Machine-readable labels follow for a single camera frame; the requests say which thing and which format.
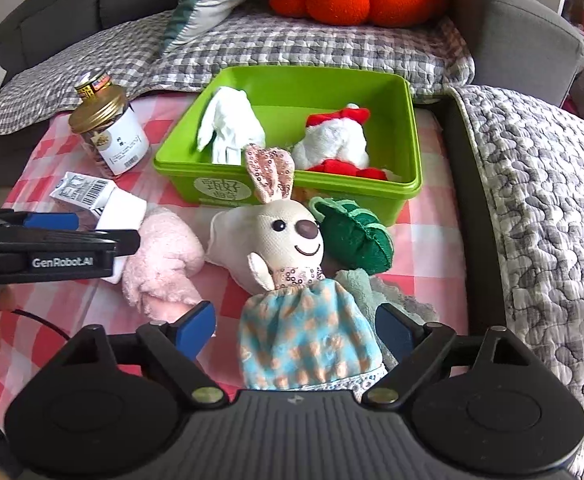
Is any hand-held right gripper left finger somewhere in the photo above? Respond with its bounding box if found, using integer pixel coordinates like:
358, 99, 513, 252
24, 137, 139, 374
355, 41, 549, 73
57, 301, 228, 406

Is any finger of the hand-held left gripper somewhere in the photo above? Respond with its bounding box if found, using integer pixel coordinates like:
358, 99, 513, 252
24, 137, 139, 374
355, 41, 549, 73
0, 210, 81, 232
0, 229, 141, 258

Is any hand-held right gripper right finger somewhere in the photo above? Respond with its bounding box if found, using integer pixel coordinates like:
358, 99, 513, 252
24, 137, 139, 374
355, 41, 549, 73
361, 304, 540, 407

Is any white barcode packet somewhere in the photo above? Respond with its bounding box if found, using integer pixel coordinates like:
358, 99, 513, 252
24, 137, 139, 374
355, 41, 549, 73
94, 194, 148, 285

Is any pink plush toy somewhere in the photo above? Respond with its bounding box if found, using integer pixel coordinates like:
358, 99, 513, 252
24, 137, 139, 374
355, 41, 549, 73
121, 206, 218, 323

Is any pale green fluffy cloth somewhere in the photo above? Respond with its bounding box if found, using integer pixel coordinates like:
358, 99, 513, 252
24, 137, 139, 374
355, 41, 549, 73
334, 269, 440, 361

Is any green plush vegetable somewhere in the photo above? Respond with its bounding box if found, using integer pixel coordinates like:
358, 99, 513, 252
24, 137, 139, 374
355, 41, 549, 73
308, 196, 395, 276

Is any beige bunny plush doll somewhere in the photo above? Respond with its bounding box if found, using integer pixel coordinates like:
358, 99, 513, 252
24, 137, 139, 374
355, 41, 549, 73
205, 144, 389, 392

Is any white glove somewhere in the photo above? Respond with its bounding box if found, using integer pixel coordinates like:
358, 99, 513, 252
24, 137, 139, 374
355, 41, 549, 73
196, 86, 267, 166

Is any white and red plush toy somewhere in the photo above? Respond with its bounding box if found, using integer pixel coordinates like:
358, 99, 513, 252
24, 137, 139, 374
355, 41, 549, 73
292, 103, 389, 181

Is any green plastic box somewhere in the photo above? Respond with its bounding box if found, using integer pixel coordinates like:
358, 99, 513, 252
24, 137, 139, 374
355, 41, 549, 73
153, 66, 424, 226

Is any white milk carton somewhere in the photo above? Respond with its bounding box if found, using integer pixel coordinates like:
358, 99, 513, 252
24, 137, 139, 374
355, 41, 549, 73
49, 171, 118, 213

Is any pink checked tablecloth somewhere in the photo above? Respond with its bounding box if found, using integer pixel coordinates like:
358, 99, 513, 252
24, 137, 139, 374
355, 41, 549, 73
0, 92, 468, 411

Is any gold lid snack jar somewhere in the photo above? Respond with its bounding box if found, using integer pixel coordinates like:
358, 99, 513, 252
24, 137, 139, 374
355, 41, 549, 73
68, 81, 151, 179

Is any yellow label can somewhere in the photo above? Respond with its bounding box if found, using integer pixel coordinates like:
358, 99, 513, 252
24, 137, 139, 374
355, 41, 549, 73
75, 69, 112, 106

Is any grey quilted blanket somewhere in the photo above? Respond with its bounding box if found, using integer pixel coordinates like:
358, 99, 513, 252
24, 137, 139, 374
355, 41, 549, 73
447, 85, 584, 480

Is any teal and white pillow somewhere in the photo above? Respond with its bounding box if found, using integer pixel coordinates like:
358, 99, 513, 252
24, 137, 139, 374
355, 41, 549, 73
159, 0, 253, 58

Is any grey checked sofa cover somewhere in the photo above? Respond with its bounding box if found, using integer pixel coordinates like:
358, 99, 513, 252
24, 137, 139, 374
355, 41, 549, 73
0, 10, 475, 148

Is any orange pumpkin cushion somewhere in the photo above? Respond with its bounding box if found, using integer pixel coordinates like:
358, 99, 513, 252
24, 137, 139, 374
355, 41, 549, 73
269, 0, 448, 28

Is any dark grey sofa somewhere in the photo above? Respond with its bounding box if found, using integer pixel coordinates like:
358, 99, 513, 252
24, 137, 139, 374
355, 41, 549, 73
0, 0, 584, 191

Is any black cable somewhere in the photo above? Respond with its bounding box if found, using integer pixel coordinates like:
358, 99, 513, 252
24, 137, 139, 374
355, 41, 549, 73
7, 309, 75, 343

